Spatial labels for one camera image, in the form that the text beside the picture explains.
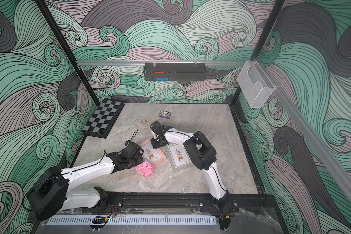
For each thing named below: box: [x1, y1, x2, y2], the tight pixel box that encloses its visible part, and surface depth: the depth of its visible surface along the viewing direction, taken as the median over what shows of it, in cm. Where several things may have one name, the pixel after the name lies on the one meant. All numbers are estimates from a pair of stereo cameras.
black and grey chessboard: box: [80, 98, 126, 139], surface depth 109 cm
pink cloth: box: [135, 160, 155, 178], surface depth 81 cm
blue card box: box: [158, 110, 172, 120], surface depth 113 cm
